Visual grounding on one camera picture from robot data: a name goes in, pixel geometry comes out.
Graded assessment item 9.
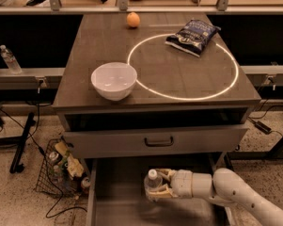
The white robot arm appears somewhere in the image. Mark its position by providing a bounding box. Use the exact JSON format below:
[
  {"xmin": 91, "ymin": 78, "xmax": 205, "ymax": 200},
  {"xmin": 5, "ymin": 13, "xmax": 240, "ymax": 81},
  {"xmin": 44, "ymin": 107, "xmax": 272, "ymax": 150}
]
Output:
[{"xmin": 144, "ymin": 168, "xmax": 283, "ymax": 226}]

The dark blue chip bag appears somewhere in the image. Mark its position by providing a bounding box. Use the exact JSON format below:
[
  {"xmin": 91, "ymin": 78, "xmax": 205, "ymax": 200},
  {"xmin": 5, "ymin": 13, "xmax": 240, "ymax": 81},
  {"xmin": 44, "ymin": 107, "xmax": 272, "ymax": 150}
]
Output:
[{"xmin": 165, "ymin": 19, "xmax": 221, "ymax": 57}]

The black wire basket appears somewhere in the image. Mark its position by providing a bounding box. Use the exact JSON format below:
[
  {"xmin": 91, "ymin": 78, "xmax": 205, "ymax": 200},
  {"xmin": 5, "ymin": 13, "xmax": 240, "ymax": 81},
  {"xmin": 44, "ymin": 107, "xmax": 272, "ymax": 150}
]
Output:
[{"xmin": 36, "ymin": 139, "xmax": 91, "ymax": 197}]

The top drawer with handle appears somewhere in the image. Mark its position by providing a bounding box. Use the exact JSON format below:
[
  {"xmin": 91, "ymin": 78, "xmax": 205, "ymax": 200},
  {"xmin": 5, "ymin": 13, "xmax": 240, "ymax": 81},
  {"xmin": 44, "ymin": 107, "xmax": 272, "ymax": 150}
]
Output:
[{"xmin": 63, "ymin": 124, "xmax": 248, "ymax": 158}]

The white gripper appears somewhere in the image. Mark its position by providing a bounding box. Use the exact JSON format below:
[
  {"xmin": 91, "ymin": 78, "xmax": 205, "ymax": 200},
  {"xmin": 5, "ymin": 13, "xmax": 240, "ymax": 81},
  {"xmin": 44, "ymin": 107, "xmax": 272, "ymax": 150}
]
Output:
[{"xmin": 146, "ymin": 169, "xmax": 213, "ymax": 202}]

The white bowl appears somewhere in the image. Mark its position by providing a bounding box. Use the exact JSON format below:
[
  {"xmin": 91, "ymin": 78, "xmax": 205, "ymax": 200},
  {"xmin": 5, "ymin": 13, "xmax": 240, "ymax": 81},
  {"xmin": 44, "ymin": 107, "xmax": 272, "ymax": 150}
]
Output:
[{"xmin": 90, "ymin": 62, "xmax": 137, "ymax": 101}]

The small water bottle on ledge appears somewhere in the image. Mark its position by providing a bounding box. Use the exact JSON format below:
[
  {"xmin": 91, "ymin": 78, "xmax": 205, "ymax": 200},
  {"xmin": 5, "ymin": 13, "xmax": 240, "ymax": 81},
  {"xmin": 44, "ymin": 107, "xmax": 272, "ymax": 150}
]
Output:
[{"xmin": 0, "ymin": 45, "xmax": 22, "ymax": 74}]

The black table leg stand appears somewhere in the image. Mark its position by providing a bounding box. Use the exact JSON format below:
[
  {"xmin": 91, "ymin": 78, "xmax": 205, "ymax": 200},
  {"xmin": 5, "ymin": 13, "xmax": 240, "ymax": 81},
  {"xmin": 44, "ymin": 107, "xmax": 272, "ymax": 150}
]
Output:
[{"xmin": 0, "ymin": 113, "xmax": 35, "ymax": 173}]

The orange fruit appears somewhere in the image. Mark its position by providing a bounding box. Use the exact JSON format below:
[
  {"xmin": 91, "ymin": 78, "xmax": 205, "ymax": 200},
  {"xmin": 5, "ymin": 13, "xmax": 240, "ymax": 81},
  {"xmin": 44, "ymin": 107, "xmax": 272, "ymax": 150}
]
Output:
[{"xmin": 126, "ymin": 12, "xmax": 140, "ymax": 28}]

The open middle drawer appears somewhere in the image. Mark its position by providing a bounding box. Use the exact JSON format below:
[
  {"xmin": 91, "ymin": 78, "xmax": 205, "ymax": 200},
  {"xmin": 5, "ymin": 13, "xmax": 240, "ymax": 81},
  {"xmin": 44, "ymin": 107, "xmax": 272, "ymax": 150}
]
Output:
[{"xmin": 86, "ymin": 154, "xmax": 236, "ymax": 226}]

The crumpled yellow wrapper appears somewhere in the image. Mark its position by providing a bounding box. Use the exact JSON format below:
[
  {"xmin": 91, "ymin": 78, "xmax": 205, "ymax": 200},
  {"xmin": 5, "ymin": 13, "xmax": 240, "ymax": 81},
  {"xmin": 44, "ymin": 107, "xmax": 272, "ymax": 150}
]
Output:
[{"xmin": 67, "ymin": 154, "xmax": 84, "ymax": 178}]

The black power adapter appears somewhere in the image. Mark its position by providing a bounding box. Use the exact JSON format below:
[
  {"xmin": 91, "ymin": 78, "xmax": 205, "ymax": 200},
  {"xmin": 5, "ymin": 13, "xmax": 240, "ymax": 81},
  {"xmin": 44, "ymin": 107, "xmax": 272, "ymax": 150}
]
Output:
[{"xmin": 254, "ymin": 121, "xmax": 272, "ymax": 135}]

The soda can in basket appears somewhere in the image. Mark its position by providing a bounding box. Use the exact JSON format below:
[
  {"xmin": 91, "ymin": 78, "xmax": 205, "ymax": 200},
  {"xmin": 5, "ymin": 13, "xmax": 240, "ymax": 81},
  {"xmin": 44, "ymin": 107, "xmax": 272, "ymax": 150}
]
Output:
[{"xmin": 49, "ymin": 152, "xmax": 61, "ymax": 165}]

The grey drawer cabinet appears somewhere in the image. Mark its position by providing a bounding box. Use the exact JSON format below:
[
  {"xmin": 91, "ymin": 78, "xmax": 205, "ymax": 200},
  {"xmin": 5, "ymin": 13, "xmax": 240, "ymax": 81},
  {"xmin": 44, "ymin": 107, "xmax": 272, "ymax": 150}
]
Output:
[{"xmin": 52, "ymin": 11, "xmax": 262, "ymax": 226}]

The clear plastic water bottle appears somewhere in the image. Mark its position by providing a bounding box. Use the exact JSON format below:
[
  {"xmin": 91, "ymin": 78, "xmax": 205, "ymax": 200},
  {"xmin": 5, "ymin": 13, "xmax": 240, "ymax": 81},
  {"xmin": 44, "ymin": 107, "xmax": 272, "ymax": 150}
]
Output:
[{"xmin": 144, "ymin": 169, "xmax": 163, "ymax": 202}]

